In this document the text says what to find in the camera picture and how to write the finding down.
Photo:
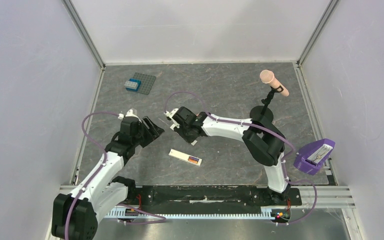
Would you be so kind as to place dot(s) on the white remote control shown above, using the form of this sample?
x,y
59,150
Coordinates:
x,y
182,156

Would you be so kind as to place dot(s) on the orange AAA battery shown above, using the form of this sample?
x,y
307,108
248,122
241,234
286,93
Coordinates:
x,y
194,158

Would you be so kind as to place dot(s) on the purple plastic object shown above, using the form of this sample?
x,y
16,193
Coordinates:
x,y
312,156

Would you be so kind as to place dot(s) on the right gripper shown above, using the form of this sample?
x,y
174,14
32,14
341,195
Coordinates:
x,y
184,130

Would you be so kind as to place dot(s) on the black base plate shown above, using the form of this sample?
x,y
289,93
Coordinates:
x,y
210,199

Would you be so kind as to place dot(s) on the grey lego baseplate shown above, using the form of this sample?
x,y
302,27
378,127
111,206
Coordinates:
x,y
146,82

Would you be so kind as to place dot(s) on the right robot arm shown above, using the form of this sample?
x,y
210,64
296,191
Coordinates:
x,y
264,141

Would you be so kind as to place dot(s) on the blue grey lego brick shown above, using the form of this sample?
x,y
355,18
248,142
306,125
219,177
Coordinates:
x,y
132,85

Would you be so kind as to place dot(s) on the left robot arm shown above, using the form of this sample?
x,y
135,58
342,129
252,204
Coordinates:
x,y
77,214

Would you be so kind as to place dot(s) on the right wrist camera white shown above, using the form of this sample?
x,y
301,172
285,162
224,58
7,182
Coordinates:
x,y
170,116

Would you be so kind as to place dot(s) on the black microphone stand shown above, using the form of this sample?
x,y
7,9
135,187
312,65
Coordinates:
x,y
263,110

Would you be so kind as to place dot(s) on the white cable duct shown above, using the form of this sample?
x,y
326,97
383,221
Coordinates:
x,y
127,213

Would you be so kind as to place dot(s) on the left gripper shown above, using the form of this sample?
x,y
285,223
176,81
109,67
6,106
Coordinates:
x,y
155,131

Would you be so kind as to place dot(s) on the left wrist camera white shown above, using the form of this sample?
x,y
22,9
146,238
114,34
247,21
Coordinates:
x,y
130,113

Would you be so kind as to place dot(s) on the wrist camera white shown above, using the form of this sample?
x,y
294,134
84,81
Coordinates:
x,y
170,116
130,113

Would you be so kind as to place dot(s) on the pink microphone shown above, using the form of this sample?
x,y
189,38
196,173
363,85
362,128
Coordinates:
x,y
268,77

